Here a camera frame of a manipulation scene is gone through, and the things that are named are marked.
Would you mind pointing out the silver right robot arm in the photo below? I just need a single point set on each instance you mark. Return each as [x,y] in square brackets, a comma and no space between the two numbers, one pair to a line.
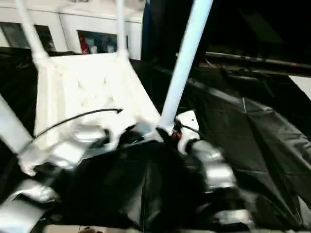
[218,172]

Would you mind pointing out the dark metal pole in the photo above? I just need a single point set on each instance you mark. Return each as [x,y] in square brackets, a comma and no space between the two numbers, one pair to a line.
[255,59]

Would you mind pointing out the white flat board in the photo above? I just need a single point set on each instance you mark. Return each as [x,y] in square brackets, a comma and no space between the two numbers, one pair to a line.
[303,83]

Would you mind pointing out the white glass-door cabinet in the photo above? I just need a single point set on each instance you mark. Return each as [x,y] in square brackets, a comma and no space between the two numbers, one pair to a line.
[97,17]

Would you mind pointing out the red bottle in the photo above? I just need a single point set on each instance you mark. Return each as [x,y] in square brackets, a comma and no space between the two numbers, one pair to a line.
[83,43]

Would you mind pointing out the white plastic table top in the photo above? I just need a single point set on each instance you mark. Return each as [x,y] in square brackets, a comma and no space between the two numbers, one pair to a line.
[85,80]

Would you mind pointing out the grey robot left foot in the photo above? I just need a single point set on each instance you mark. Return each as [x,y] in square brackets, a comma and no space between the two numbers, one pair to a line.
[87,229]

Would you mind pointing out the black mat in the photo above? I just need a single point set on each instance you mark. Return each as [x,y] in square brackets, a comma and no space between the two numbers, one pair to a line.
[243,145]

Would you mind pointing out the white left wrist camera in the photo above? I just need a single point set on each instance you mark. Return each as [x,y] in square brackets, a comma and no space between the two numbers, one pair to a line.
[114,136]

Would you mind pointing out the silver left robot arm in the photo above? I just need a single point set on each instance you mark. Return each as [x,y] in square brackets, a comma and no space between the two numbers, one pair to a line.
[68,150]

